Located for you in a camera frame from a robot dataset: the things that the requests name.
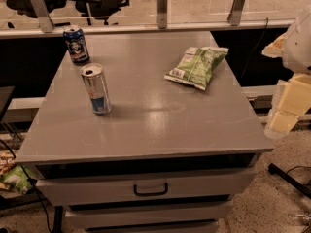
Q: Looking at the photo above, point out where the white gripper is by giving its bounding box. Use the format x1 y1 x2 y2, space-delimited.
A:
264 74 311 139

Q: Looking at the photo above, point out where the green jalapeno chip bag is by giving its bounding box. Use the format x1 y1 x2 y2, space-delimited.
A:
164 47 228 90

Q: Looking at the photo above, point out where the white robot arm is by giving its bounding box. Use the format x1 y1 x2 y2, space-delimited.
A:
261 5 311 139

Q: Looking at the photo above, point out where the silver blue redbull can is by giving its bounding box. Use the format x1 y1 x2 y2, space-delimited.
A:
81 63 112 115

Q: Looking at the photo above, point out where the dark blue soda can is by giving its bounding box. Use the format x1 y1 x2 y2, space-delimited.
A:
63 25 89 64

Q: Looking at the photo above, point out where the green chip bag on floor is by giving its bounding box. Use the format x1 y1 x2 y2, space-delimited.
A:
0 166 33 194

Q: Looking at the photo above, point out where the orange chip bag on floor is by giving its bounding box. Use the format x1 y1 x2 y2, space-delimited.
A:
0 152 15 190

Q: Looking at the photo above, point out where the black stand leg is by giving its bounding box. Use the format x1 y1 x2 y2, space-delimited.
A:
268 163 311 199

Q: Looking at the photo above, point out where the middle grey drawer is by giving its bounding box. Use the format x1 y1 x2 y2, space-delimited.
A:
65 201 233 229

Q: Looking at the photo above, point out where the grey drawer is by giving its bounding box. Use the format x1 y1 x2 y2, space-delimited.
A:
37 168 256 206
65 201 233 229

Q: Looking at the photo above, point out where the grey drawer cabinet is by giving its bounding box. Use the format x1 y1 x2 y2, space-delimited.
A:
17 32 272 233

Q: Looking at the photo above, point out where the top grey drawer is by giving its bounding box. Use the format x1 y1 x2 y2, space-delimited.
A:
37 168 256 206

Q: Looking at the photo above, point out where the dark side table edge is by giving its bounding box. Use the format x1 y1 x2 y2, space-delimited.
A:
0 86 15 121

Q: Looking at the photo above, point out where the right metal glass bracket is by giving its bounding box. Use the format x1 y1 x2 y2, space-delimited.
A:
227 0 246 26

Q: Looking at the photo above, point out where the metal glass bracket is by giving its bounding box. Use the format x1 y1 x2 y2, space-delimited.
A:
156 0 168 29
227 0 246 26
29 0 54 33

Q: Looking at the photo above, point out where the black drawer handle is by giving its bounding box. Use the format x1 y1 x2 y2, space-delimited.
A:
133 183 168 197

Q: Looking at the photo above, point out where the middle metal glass bracket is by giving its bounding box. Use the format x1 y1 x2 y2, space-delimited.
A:
156 0 168 29

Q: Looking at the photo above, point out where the left metal glass bracket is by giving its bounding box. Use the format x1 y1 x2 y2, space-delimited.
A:
29 0 54 33

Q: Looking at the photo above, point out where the black floor cable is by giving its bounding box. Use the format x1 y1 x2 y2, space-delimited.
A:
0 139 53 233

